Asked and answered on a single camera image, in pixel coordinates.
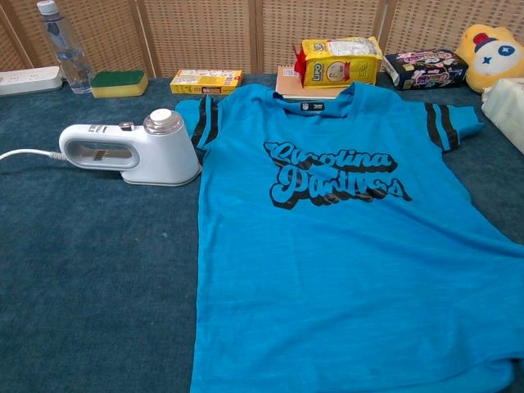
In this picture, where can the blue printed t-shirt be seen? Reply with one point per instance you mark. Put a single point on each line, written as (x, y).
(327, 266)

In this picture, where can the white handheld garment steamer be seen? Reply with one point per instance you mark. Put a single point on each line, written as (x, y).
(163, 155)

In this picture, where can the brown spiral notebook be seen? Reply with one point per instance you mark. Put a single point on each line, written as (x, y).
(288, 86)

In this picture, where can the flat yellow cardboard box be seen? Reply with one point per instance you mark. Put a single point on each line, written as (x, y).
(204, 84)

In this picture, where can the yellow snack bag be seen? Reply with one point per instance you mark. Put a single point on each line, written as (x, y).
(340, 65)

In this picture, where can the dark teal carpeted table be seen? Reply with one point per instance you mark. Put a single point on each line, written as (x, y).
(102, 266)

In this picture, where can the wicker folding screen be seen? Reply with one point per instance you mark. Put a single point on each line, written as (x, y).
(196, 32)

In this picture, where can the green yellow sponge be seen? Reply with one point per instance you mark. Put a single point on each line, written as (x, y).
(118, 86)

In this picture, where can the dark sanitary pad pack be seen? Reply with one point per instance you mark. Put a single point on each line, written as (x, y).
(425, 69)

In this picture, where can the clear plastic water bottle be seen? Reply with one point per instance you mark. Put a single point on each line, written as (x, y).
(69, 57)

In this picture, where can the long white wipes pack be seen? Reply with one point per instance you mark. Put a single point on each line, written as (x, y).
(507, 110)

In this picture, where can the white power strip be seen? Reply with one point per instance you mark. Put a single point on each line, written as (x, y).
(28, 79)

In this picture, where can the yellow plush toy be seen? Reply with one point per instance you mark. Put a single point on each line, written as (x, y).
(491, 57)

